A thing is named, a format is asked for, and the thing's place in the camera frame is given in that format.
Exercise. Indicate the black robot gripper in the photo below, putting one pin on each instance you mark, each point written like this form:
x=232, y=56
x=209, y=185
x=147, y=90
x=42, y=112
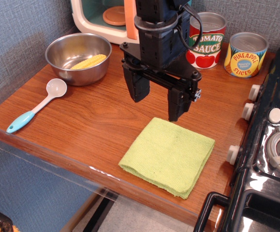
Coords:
x=165, y=65

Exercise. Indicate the green cloth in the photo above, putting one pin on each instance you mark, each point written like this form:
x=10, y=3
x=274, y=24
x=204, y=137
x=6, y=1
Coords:
x=168, y=156

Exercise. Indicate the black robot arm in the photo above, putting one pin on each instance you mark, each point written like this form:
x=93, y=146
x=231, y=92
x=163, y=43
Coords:
x=160, y=56

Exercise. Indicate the tomato sauce can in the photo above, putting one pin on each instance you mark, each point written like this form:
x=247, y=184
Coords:
x=207, y=53

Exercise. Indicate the yellow toy corn cob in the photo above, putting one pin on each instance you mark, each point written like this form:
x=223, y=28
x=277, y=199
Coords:
x=90, y=62

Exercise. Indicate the teal toy microwave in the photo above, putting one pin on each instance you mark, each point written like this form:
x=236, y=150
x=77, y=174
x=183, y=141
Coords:
x=150, y=23

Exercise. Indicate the white stove knob middle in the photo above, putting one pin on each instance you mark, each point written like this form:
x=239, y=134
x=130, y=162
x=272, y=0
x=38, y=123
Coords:
x=247, y=111

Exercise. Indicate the white stove knob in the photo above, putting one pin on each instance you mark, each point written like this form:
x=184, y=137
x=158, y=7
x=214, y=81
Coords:
x=254, y=91
x=247, y=111
x=232, y=154

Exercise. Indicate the orange microwave turntable plate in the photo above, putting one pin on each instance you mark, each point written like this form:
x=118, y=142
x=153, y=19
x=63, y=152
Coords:
x=115, y=16

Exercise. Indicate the white stove knob front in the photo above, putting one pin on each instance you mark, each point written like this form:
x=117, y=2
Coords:
x=232, y=154

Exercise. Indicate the pineapple slices can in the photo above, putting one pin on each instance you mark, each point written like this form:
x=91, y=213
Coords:
x=245, y=54

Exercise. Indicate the white stove knob rear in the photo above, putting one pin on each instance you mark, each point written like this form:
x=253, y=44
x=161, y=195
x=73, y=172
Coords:
x=254, y=91

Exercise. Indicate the stainless steel bowl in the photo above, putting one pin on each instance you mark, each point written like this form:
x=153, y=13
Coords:
x=70, y=50

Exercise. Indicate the white round stove button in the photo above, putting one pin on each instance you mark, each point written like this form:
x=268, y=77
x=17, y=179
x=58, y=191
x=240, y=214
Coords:
x=274, y=115

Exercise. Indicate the black toy stove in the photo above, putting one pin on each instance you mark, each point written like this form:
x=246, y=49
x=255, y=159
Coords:
x=255, y=185

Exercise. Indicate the white spoon with blue handle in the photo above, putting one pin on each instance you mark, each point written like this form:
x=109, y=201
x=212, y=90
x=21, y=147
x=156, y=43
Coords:
x=55, y=88

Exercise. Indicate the black oven door handle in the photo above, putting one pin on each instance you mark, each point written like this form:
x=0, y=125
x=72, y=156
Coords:
x=213, y=198

